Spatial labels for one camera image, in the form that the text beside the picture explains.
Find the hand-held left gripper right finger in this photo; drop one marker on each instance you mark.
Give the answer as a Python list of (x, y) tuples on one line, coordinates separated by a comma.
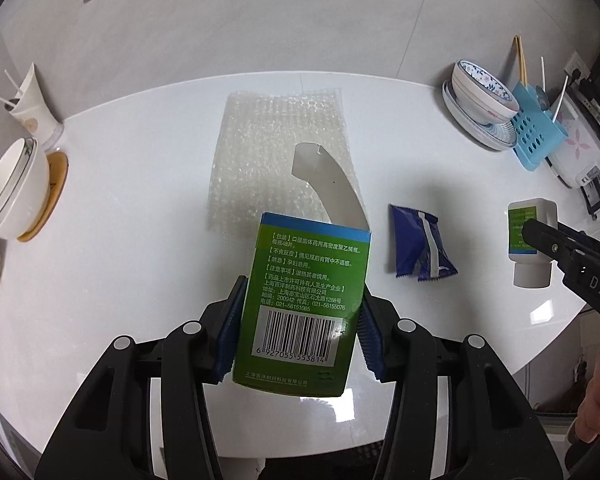
[(370, 340)]

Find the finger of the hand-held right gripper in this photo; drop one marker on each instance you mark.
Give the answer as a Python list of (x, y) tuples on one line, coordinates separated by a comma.
[(580, 237), (545, 240)]

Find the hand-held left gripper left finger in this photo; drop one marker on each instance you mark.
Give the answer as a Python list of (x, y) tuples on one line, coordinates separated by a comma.
[(227, 340)]

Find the white medicine bottle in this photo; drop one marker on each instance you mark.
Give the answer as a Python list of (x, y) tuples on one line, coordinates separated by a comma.
[(527, 272)]

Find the green medicine box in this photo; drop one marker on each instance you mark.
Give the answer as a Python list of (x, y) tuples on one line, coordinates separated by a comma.
[(300, 290)]

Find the white floral rice cooker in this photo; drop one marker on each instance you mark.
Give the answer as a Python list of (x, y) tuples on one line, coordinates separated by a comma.
[(580, 145)]

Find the blue plastic utensil basket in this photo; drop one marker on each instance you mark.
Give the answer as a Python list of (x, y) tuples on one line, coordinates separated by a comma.
[(535, 135)]

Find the blue snack wrapper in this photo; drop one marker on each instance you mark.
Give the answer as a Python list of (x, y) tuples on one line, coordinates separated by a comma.
[(410, 240)]

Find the stacked patterned bowls and plate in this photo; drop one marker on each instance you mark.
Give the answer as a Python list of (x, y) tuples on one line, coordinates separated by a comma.
[(472, 132)]

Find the white plastic straw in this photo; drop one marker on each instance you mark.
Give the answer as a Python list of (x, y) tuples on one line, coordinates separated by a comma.
[(542, 75), (561, 97)]

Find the blue floral ceramic bowl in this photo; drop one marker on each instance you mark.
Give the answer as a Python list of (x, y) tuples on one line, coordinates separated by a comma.
[(480, 92)]

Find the wooden chopstick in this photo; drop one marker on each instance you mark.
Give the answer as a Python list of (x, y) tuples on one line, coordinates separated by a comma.
[(522, 60), (517, 60)]

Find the clear bubble wrap sheet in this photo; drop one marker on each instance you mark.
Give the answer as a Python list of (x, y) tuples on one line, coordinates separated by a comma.
[(260, 150)]

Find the white bowl with dark rim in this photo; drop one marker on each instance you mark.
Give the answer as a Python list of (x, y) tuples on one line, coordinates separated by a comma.
[(10, 175), (30, 200)]

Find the white paper cup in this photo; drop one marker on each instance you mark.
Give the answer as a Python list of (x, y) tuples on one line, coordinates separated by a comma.
[(32, 110)]

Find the white thin stick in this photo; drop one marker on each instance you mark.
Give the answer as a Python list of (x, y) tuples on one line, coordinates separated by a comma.
[(14, 84), (0, 99)]

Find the white wall socket with plug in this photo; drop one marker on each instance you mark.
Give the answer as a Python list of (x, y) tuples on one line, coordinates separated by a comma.
[(576, 67)]

